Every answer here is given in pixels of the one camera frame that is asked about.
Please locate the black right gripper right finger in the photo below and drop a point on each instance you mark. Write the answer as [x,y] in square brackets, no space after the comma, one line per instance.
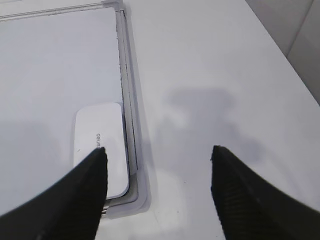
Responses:
[250,208]

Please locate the white framed whiteboard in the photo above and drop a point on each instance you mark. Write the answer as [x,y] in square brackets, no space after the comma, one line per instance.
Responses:
[54,62]

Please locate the white whiteboard eraser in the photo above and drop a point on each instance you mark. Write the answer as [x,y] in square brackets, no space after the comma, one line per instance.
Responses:
[101,126]

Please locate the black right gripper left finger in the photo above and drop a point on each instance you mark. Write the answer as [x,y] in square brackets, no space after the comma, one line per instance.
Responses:
[71,209]

